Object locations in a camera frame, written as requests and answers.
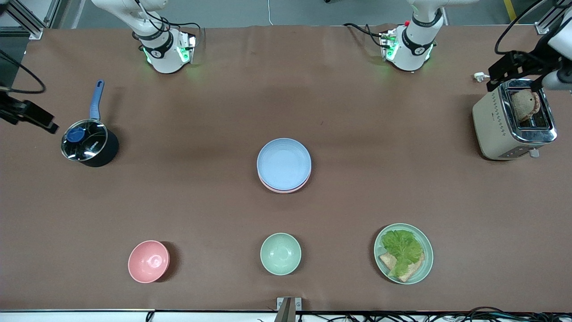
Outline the dark saucepan with blue handle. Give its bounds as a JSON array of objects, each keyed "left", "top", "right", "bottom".
[{"left": 61, "top": 80, "right": 119, "bottom": 168}]

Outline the glass lid with blue knob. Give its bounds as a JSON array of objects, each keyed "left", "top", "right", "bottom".
[{"left": 61, "top": 119, "right": 109, "bottom": 161}]

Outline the beige and chrome toaster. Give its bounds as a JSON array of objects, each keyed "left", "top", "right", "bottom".
[{"left": 472, "top": 78, "right": 558, "bottom": 161}]

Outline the blue plate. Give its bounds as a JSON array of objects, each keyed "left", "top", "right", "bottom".
[{"left": 257, "top": 138, "right": 312, "bottom": 188}]

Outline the black cable under table edge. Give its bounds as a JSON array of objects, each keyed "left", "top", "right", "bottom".
[
  {"left": 349, "top": 312, "right": 465, "bottom": 322},
  {"left": 465, "top": 306, "right": 508, "bottom": 322}
]

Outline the pink bowl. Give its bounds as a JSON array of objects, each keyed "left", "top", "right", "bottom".
[{"left": 128, "top": 240, "right": 170, "bottom": 284}]

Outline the green bowl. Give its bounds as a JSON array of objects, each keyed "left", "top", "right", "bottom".
[{"left": 260, "top": 233, "right": 302, "bottom": 276}]

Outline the black arm base cable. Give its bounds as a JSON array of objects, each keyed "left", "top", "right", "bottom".
[
  {"left": 343, "top": 22, "right": 386, "bottom": 46},
  {"left": 168, "top": 20, "right": 202, "bottom": 34}
]

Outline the toasted bread slice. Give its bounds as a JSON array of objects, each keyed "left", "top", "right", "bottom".
[{"left": 379, "top": 252, "right": 425, "bottom": 283}]

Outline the brown bread slice in toaster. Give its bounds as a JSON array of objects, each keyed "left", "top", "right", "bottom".
[{"left": 511, "top": 89, "right": 541, "bottom": 122}]

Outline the pink plate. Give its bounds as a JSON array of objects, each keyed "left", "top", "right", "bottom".
[{"left": 258, "top": 171, "right": 311, "bottom": 194}]

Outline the green plate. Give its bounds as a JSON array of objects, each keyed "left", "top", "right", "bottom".
[{"left": 374, "top": 223, "right": 434, "bottom": 285}]

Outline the aluminium frame profile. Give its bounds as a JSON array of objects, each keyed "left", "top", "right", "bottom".
[
  {"left": 534, "top": 0, "right": 564, "bottom": 35},
  {"left": 0, "top": 0, "right": 61, "bottom": 40}
]

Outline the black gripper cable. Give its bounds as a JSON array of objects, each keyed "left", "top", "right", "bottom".
[
  {"left": 0, "top": 49, "right": 46, "bottom": 94},
  {"left": 494, "top": 0, "right": 548, "bottom": 55}
]

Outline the green lettuce leaf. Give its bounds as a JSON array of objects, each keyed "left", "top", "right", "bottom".
[{"left": 381, "top": 229, "right": 424, "bottom": 278}]

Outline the grey metal camera bracket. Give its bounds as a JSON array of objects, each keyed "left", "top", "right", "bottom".
[{"left": 276, "top": 297, "right": 302, "bottom": 322}]

